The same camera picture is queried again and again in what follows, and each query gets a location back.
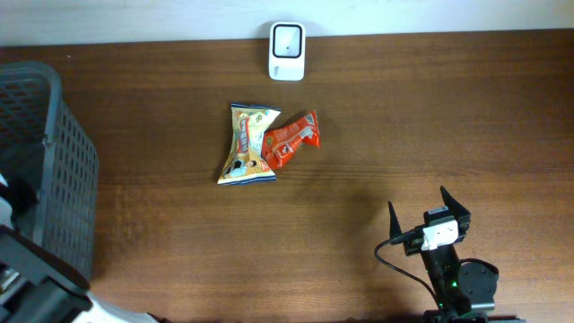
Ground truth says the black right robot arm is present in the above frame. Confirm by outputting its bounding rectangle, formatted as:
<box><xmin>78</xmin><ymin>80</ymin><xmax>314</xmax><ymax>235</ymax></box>
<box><xmin>374</xmin><ymin>187</ymin><xmax>521</xmax><ymax>323</ymax></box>

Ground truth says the yellow wet wipes pack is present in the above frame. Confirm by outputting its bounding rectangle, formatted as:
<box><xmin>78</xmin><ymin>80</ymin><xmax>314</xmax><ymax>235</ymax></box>
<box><xmin>217</xmin><ymin>103</ymin><xmax>281</xmax><ymax>186</ymax></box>

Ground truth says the white barcode scanner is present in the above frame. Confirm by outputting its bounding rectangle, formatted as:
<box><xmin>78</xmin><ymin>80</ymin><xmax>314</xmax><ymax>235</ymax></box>
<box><xmin>268</xmin><ymin>22</ymin><xmax>307</xmax><ymax>82</ymax></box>

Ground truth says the black camera cable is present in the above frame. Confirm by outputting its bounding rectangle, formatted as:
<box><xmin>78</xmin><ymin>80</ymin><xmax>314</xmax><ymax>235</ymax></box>
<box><xmin>374</xmin><ymin>229</ymin><xmax>443</xmax><ymax>310</ymax></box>

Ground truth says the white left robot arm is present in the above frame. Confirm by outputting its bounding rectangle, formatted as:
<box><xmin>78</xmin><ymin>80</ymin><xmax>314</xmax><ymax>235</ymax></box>
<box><xmin>1</xmin><ymin>179</ymin><xmax>161</xmax><ymax>323</ymax></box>

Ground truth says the grey plastic mesh basket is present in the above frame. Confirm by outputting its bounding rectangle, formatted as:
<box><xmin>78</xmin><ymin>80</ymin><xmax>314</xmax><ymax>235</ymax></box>
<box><xmin>1</xmin><ymin>62</ymin><xmax>99</xmax><ymax>279</ymax></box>

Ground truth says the red snack packet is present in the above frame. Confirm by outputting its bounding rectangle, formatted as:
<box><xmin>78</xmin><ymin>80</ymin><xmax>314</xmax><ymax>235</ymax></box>
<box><xmin>262</xmin><ymin>110</ymin><xmax>321</xmax><ymax>170</ymax></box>

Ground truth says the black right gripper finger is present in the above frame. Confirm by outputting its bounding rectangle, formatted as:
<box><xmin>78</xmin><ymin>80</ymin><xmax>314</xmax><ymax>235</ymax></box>
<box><xmin>439</xmin><ymin>186</ymin><xmax>471</xmax><ymax>220</ymax></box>
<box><xmin>387</xmin><ymin>201</ymin><xmax>403</xmax><ymax>240</ymax></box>

